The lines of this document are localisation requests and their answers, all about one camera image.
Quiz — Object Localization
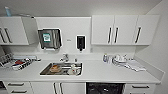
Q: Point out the black soap dispenser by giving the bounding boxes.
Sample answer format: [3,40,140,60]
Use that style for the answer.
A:
[76,34,87,53]

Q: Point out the white double-door base cabinet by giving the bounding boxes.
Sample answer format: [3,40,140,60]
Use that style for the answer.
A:
[30,81,87,94]

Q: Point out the orange food container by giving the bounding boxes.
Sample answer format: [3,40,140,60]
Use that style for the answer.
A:
[49,64,62,73]

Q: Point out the stainless steel dishwasher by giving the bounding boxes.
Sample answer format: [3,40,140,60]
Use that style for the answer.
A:
[85,82,125,94]

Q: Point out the stack of white plates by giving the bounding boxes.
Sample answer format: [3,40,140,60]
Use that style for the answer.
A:
[111,54,129,67]

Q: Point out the blue spray bottle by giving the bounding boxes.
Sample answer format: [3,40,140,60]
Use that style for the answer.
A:
[4,5,12,18]

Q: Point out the white wall outlet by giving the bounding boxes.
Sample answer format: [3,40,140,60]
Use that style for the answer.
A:
[88,46,94,53]

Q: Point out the steel paper towel dispenser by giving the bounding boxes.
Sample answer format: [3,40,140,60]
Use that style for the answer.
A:
[37,28,63,51]

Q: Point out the white patterned mug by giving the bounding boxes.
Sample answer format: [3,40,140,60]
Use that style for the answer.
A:
[69,64,78,75]

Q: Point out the small wall label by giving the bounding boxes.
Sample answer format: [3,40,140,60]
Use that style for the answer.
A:
[66,38,73,43]

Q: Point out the chrome sink faucet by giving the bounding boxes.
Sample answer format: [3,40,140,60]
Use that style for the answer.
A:
[59,53,70,63]

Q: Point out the small chrome soap pump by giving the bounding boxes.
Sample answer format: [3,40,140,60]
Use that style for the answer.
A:
[73,57,79,64]

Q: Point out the white wall cabinet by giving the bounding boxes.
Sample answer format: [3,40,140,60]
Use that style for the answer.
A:
[90,14,161,47]
[0,15,38,46]

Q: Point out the steel kitchen sink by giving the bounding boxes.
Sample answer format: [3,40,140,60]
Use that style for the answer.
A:
[39,61,84,77]

